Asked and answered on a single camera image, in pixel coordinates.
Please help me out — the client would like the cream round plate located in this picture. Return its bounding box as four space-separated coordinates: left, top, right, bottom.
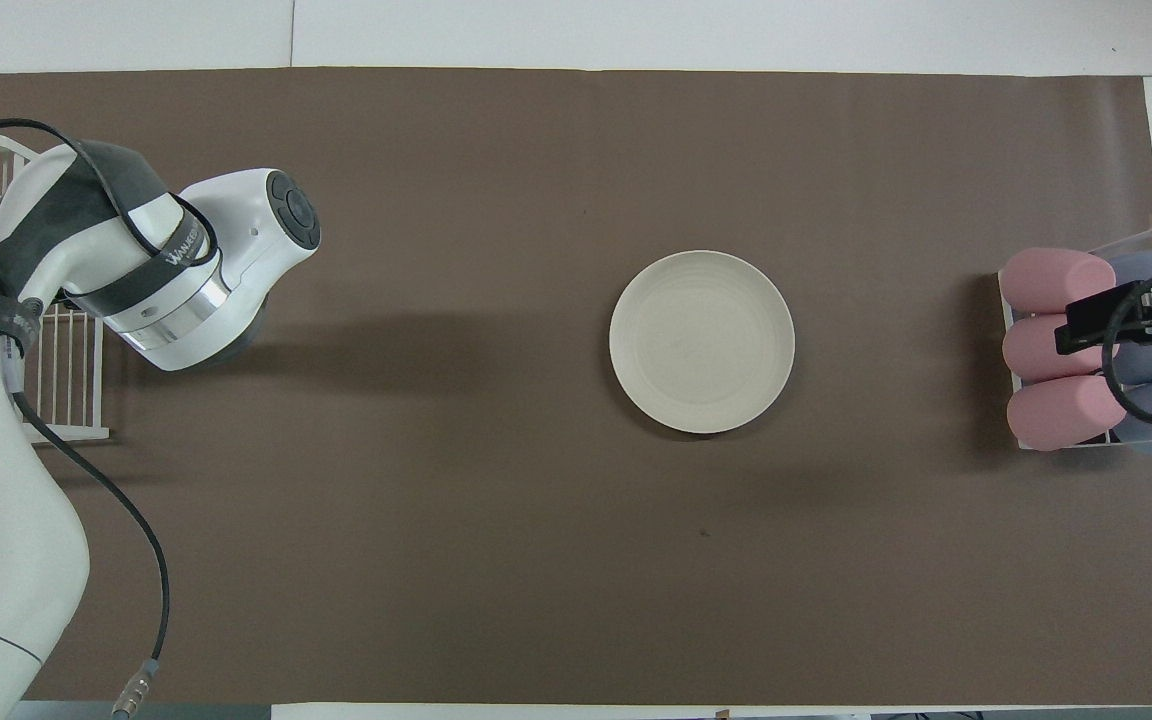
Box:
609 250 796 435

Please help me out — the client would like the pink plastic cup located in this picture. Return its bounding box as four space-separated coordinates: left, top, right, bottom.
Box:
999 248 1117 314
1006 375 1129 451
1002 313 1121 383

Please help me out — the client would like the brown table mat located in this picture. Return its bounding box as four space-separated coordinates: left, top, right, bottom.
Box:
0 68 1152 706

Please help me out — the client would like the white wire dish rack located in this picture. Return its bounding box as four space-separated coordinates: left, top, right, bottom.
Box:
0 135 112 443

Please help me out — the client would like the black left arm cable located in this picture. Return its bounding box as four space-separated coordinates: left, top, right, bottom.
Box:
0 118 227 720

